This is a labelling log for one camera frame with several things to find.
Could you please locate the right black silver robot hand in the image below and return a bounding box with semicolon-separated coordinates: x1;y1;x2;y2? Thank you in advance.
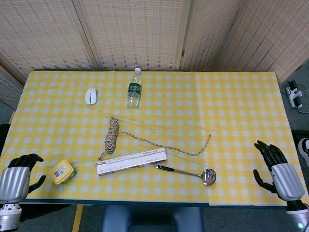
253;140;306;208

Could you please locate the white power strip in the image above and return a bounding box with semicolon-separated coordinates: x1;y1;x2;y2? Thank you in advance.
286;81;304;109

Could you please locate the white computer mouse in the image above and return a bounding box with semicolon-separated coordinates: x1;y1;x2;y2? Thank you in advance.
84;88;98;105

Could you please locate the clear plastic water bottle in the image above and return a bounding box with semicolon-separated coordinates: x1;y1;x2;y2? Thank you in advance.
126;68;143;109

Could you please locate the woven bamboo folding screen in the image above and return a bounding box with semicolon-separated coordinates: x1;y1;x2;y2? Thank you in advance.
0;0;309;109

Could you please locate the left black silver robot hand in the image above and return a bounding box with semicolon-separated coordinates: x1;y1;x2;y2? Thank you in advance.
0;153;46;203

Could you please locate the black white sneaker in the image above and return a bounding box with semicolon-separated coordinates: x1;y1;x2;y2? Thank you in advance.
298;138;309;167

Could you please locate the long baking paper box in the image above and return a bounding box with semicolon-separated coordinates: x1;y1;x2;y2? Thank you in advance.
96;147;168;176

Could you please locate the braided speckled rope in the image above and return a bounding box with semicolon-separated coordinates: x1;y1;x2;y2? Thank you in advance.
98;116;211;167

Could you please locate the yellow white checked tablecloth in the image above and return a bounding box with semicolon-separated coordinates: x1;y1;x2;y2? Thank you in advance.
0;70;309;206

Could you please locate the stainless steel ladle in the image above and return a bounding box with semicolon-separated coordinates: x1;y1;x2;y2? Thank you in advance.
154;164;217;187

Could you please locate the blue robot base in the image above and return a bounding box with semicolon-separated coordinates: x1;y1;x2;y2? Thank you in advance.
102;205;205;232

